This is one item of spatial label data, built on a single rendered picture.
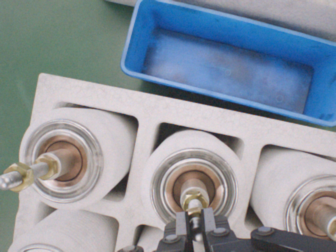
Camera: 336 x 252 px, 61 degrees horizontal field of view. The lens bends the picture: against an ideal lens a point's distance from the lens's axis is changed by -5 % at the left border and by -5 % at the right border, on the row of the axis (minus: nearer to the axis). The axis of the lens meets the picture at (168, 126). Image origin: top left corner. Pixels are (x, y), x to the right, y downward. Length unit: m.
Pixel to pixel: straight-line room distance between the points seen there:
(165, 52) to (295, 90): 0.23
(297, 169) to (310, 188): 0.02
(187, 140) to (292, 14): 0.23
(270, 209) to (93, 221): 0.19
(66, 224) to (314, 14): 0.37
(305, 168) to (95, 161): 0.18
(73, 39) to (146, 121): 0.28
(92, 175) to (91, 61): 0.30
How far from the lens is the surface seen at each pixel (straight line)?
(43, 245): 0.31
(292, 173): 0.28
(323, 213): 0.28
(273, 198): 0.28
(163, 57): 0.51
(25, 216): 0.39
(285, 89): 0.53
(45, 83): 0.36
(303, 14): 0.41
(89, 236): 0.33
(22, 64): 0.59
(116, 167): 0.27
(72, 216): 0.35
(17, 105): 0.59
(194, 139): 0.26
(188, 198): 0.22
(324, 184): 0.28
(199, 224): 0.17
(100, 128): 0.27
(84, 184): 0.27
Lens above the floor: 0.50
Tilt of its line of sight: 86 degrees down
